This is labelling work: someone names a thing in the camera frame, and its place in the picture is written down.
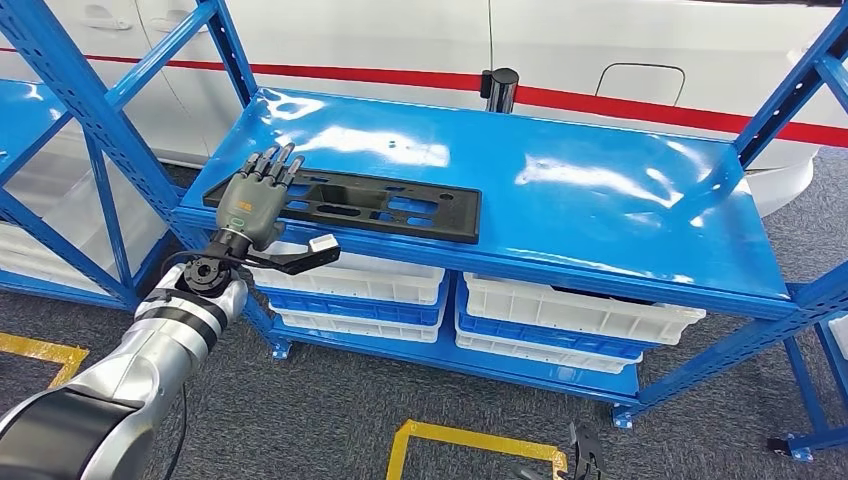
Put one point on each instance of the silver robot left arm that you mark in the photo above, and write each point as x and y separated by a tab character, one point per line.
132	371

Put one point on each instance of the black stanchion post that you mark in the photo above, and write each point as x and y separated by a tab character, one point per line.
501	87

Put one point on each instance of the black plastic panel part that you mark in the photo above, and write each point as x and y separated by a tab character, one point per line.
457	218

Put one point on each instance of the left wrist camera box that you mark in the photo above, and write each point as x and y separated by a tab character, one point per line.
323	243

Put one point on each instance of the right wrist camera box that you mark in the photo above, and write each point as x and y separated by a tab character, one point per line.
586	454

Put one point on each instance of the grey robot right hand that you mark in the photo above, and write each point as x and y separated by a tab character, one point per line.
540	474

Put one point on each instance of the white plastic bin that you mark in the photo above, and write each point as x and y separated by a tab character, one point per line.
358	329
371	278
26	255
570	312
840	336
530	353
142	222

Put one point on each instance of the red barrier belt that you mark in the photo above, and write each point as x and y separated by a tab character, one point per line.
371	74

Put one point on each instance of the black ribbed plastic strip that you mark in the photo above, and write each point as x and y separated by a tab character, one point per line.
596	296

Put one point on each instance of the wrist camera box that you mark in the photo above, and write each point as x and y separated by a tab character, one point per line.
586	454
323	243

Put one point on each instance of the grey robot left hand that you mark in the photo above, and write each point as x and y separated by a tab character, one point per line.
248	205

